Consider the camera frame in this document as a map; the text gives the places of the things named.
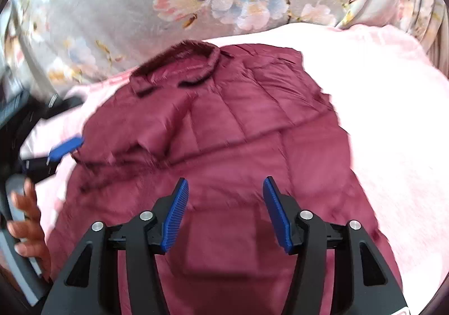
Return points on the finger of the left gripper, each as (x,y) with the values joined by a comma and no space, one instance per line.
(64,148)

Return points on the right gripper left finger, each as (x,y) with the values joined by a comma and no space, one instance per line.
(89,283)

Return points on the maroon puffer jacket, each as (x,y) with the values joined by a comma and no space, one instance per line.
(223,118)

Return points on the person left hand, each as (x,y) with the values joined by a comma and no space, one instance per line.
(28,231)

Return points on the grey floral duvet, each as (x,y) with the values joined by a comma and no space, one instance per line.
(51,45)

